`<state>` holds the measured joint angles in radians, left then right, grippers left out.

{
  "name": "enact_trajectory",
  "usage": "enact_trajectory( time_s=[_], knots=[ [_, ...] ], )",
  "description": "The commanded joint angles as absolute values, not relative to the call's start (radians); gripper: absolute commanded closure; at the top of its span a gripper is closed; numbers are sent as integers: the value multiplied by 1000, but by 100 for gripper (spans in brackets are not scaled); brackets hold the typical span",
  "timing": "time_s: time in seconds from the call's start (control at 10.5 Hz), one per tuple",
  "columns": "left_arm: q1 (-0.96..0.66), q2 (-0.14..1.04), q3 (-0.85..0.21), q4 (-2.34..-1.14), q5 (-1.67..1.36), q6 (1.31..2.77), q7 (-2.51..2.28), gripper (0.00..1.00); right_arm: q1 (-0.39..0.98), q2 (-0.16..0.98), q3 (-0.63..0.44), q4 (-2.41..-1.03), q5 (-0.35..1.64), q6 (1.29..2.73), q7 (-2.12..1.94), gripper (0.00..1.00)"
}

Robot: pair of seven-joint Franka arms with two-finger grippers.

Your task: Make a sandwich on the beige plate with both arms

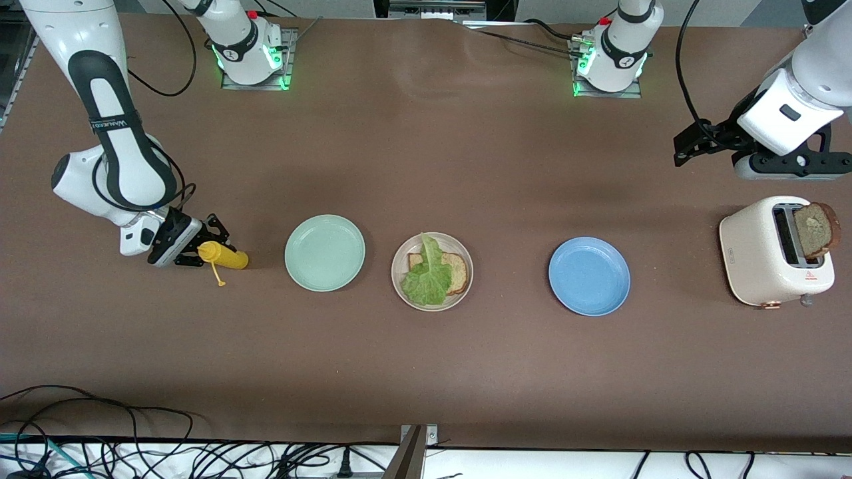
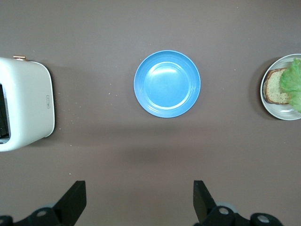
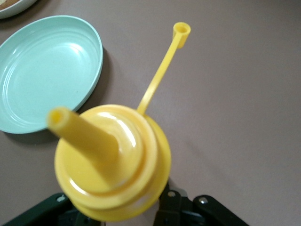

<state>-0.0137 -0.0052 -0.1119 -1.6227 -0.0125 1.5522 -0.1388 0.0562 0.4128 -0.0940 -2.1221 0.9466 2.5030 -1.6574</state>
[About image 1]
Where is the brown bread slice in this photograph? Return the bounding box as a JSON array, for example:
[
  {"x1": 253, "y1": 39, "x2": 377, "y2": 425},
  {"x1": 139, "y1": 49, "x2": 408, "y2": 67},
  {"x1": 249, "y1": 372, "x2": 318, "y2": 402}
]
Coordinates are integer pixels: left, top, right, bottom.
[
  {"x1": 794, "y1": 202, "x2": 841, "y2": 259},
  {"x1": 407, "y1": 251, "x2": 469, "y2": 297}
]

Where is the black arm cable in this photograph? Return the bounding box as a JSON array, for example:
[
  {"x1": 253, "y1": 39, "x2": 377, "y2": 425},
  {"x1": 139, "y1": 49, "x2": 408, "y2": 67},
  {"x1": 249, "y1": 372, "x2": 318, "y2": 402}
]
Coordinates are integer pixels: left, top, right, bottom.
[
  {"x1": 676, "y1": 0, "x2": 733, "y2": 144},
  {"x1": 90, "y1": 0, "x2": 198, "y2": 214}
]

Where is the dark glass panel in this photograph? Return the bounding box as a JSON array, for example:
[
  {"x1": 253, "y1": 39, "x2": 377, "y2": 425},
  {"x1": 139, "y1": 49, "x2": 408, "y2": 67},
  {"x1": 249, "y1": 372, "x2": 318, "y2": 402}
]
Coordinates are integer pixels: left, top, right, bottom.
[{"x1": 0, "y1": 21, "x2": 33, "y2": 107}]

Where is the mint green plate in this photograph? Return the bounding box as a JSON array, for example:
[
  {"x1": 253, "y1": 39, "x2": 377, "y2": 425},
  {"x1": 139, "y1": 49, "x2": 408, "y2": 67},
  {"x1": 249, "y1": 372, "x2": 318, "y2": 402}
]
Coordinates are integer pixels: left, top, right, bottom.
[{"x1": 284, "y1": 214, "x2": 366, "y2": 292}]

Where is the grey metal camera bracket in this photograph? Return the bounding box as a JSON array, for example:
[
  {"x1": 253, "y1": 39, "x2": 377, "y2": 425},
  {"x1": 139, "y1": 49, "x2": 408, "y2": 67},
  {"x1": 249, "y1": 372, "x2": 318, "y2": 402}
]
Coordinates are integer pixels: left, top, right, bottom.
[{"x1": 383, "y1": 424, "x2": 440, "y2": 479}]

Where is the green lettuce leaf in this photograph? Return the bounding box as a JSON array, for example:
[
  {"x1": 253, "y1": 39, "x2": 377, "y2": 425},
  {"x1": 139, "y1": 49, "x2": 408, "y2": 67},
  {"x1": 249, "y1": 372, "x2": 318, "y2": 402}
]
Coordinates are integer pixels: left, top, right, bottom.
[{"x1": 400, "y1": 232, "x2": 453, "y2": 307}]

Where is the yellow mustard squeeze bottle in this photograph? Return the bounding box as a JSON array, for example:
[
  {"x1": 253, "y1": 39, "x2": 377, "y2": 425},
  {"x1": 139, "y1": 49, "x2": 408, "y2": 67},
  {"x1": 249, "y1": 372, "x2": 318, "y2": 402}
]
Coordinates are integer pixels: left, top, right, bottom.
[{"x1": 198, "y1": 241, "x2": 250, "y2": 287}]

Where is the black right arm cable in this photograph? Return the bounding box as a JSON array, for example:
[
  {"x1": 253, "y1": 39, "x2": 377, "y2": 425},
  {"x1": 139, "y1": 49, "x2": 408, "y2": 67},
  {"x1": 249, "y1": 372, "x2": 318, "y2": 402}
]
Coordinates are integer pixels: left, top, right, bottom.
[{"x1": 90, "y1": 0, "x2": 198, "y2": 214}]

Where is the blue plate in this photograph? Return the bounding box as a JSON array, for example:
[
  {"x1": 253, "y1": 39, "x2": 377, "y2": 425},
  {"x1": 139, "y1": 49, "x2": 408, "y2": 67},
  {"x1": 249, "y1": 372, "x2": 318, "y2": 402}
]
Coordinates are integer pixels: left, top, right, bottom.
[{"x1": 548, "y1": 237, "x2": 631, "y2": 317}]

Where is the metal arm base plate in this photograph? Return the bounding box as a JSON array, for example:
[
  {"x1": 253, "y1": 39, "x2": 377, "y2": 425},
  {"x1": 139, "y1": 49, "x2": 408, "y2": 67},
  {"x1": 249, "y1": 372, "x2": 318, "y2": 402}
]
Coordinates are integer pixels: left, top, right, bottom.
[
  {"x1": 569, "y1": 37, "x2": 643, "y2": 99},
  {"x1": 221, "y1": 28, "x2": 298, "y2": 90}
]

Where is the cream white toaster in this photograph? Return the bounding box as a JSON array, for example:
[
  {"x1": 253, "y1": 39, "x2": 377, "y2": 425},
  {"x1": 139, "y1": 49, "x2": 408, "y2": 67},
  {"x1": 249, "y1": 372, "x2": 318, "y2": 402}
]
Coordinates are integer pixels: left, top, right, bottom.
[{"x1": 719, "y1": 196, "x2": 835, "y2": 308}]

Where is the dark equipment box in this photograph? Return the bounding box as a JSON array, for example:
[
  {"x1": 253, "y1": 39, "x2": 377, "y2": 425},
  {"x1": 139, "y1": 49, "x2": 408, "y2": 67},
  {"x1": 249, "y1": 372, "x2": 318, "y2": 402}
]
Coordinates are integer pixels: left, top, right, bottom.
[{"x1": 373, "y1": 0, "x2": 517, "y2": 24}]

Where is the teal cable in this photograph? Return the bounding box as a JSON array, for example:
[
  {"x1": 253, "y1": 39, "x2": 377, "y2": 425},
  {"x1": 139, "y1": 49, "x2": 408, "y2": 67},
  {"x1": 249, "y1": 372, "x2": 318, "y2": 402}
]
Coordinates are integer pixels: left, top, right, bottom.
[{"x1": 0, "y1": 432, "x2": 91, "y2": 479}]

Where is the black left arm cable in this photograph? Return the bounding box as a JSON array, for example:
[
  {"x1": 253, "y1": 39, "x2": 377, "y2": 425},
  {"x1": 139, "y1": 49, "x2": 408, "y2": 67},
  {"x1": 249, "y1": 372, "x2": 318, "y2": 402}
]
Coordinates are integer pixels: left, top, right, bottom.
[{"x1": 676, "y1": 0, "x2": 733, "y2": 144}]

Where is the beige plate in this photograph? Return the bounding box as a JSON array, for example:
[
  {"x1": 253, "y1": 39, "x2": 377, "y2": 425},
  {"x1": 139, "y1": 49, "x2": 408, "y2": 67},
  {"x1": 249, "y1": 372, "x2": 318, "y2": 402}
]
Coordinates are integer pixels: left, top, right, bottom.
[{"x1": 391, "y1": 232, "x2": 474, "y2": 312}]

